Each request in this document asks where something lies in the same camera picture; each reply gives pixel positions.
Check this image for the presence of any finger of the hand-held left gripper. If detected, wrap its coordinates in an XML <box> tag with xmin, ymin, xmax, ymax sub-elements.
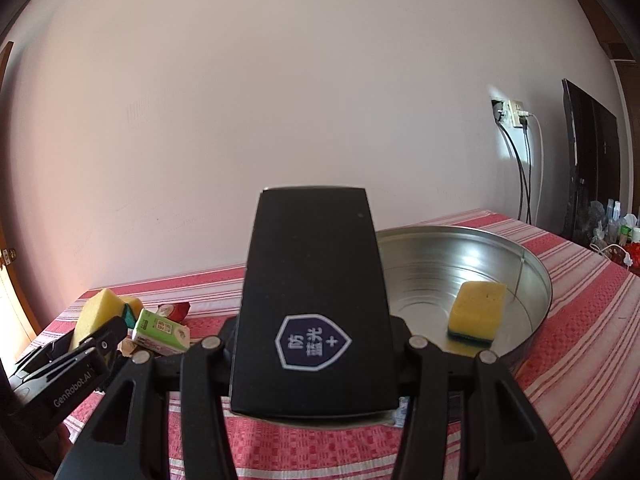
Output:
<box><xmin>12</xmin><ymin>335</ymin><xmax>76</xmax><ymax>380</ymax></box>
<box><xmin>74</xmin><ymin>316</ymin><xmax>129</xmax><ymax>362</ymax></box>

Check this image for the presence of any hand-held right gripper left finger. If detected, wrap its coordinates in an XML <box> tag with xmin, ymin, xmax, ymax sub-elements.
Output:
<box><xmin>52</xmin><ymin>317</ymin><xmax>244</xmax><ymax>480</ymax></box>

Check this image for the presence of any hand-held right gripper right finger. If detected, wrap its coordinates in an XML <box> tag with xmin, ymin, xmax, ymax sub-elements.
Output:
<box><xmin>387</xmin><ymin>316</ymin><xmax>588</xmax><ymax>480</ymax></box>

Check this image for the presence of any floral snack packet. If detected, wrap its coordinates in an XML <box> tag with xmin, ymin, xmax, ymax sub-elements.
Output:
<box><xmin>117</xmin><ymin>337</ymin><xmax>151</xmax><ymax>359</ymax></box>

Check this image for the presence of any yellow green sponge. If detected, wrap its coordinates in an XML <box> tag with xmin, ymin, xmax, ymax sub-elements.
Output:
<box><xmin>446</xmin><ymin>281</ymin><xmax>508</xmax><ymax>345</ymax></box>
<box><xmin>120</xmin><ymin>296</ymin><xmax>146</xmax><ymax>329</ymax></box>
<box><xmin>69</xmin><ymin>288</ymin><xmax>127</xmax><ymax>353</ymax></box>

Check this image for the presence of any green white carton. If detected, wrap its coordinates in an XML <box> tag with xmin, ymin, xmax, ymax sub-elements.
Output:
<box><xmin>131</xmin><ymin>308</ymin><xmax>192</xmax><ymax>356</ymax></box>

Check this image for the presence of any red snack packet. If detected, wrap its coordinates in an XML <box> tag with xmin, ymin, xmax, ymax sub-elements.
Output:
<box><xmin>159</xmin><ymin>301</ymin><xmax>192</xmax><ymax>322</ymax></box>

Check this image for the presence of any metal basin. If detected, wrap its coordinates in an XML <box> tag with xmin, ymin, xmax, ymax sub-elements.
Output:
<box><xmin>227</xmin><ymin>225</ymin><xmax>553</xmax><ymax>428</ymax></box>

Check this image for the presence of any black glasses case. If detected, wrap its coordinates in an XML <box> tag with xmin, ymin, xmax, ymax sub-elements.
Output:
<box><xmin>228</xmin><ymin>186</ymin><xmax>402</xmax><ymax>420</ymax></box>

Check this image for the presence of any grey blue packet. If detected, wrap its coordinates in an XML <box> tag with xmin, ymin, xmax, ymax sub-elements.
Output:
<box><xmin>394</xmin><ymin>395</ymin><xmax>414</xmax><ymax>428</ymax></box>

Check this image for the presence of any red striped tablecloth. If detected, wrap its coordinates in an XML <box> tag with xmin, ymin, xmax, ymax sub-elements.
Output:
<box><xmin>30</xmin><ymin>208</ymin><xmax>640</xmax><ymax>480</ymax></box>

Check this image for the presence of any clear plastic bag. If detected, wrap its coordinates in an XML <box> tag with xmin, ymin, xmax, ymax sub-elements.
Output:
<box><xmin>587</xmin><ymin>200</ymin><xmax>608</xmax><ymax>244</ymax></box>

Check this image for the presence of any clear spray bottle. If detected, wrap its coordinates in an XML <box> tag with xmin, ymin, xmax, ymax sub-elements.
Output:
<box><xmin>606</xmin><ymin>199</ymin><xmax>624</xmax><ymax>241</ymax></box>

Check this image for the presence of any black flat monitor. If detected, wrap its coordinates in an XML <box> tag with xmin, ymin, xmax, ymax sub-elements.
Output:
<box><xmin>561</xmin><ymin>78</ymin><xmax>621</xmax><ymax>247</ymax></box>

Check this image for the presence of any wooden cabinet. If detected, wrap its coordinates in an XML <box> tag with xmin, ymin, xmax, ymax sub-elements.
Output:
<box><xmin>572</xmin><ymin>0</ymin><xmax>640</xmax><ymax>201</ymax></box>

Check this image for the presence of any black cable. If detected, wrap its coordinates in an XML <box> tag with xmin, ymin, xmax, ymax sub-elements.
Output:
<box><xmin>497</xmin><ymin>119</ymin><xmax>525</xmax><ymax>222</ymax></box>
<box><xmin>522</xmin><ymin>124</ymin><xmax>533</xmax><ymax>224</ymax></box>

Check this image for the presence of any white charger cable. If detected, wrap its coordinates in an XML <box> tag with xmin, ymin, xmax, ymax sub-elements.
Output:
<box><xmin>590</xmin><ymin>242</ymin><xmax>631</xmax><ymax>264</ymax></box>

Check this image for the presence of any white wall socket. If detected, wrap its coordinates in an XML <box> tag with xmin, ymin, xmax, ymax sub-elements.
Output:
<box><xmin>491</xmin><ymin>98</ymin><xmax>531</xmax><ymax>129</ymax></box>

